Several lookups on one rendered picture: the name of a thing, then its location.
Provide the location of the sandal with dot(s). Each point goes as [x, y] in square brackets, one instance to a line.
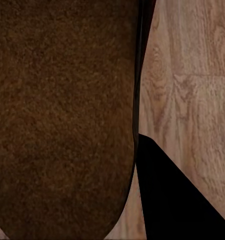
[70, 78]

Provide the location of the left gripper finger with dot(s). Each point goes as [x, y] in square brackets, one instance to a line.
[173, 208]

